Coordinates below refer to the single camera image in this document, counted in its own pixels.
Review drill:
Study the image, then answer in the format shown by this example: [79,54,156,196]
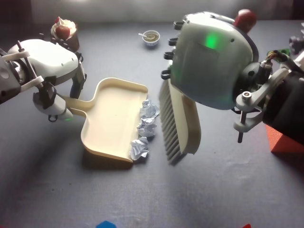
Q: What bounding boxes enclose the cream hand broom grey bristles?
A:
[158,9,257,166]

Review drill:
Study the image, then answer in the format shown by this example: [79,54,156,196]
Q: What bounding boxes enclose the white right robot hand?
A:
[161,10,259,112]

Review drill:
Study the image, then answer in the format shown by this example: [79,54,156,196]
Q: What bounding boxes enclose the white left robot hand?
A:
[6,33,87,123]

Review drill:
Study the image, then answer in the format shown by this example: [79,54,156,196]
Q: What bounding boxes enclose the orange foam block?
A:
[265,123,304,155]

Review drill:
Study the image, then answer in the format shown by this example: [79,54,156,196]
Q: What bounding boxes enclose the grey table cloth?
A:
[0,20,304,228]

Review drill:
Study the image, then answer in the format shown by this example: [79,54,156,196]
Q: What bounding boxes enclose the blue hexagon block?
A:
[95,220,117,228]

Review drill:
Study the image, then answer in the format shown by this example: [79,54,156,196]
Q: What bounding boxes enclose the toy cupcake with strawberry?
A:
[50,16,80,52]

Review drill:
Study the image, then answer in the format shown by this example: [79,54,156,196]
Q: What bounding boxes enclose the cream plastic dustpan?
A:
[65,77,149,164]

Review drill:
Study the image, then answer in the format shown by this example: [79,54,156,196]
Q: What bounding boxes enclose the small toy bowl with spoon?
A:
[138,30,161,48]

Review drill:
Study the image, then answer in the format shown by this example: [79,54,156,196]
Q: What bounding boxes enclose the white backdrop sheet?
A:
[30,0,293,23]

